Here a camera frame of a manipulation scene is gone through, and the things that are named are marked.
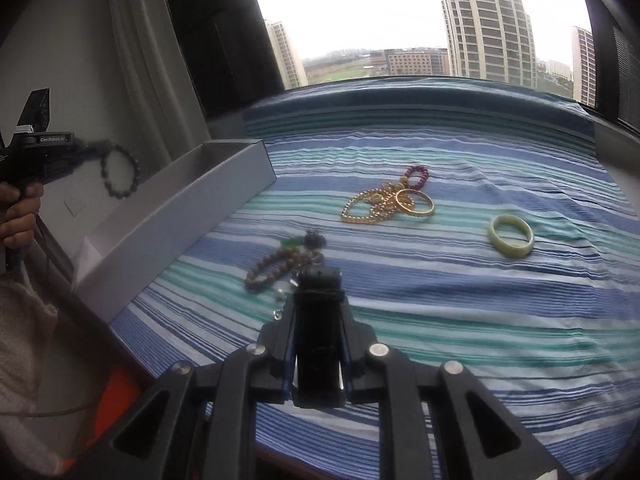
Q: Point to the grey knit sleeve forearm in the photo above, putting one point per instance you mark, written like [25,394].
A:
[27,326]

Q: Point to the blue green striped bedsheet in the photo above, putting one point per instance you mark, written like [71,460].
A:
[554,336]

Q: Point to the gold bangle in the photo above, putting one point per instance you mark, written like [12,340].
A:
[415,203]

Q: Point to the white left curtain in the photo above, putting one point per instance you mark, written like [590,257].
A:
[157,79]

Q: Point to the person's left hand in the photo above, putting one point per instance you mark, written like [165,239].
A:
[19,224]

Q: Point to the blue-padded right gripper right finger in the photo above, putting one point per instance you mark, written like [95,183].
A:
[437,421]

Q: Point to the white open storage box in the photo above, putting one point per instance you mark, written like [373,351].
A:
[167,215]

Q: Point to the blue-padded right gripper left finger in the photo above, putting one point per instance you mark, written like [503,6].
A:
[198,422]

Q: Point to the pale green jade bangle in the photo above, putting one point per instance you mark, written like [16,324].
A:
[511,235]

